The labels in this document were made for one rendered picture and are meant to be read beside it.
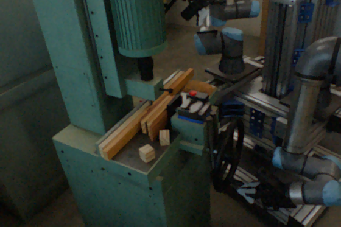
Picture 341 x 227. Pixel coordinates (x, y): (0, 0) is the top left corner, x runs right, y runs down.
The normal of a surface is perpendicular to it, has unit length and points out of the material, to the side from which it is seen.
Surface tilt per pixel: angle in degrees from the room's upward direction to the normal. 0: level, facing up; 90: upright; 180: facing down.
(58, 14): 90
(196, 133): 90
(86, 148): 0
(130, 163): 0
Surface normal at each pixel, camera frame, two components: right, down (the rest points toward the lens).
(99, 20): -0.49, 0.50
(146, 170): -0.07, -0.84
